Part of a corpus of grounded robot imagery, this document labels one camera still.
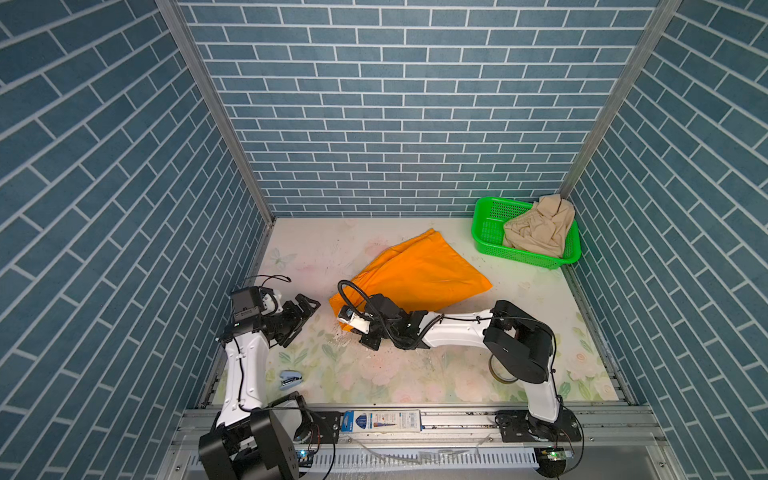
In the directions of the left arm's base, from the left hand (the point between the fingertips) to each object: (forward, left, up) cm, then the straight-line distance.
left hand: (311, 311), depth 82 cm
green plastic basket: (+46, -63, -8) cm, 78 cm away
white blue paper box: (-25, -16, -10) cm, 31 cm away
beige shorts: (+34, -78, -2) cm, 85 cm away
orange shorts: (+22, -33, -13) cm, 41 cm away
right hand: (-1, -10, -6) cm, 12 cm away
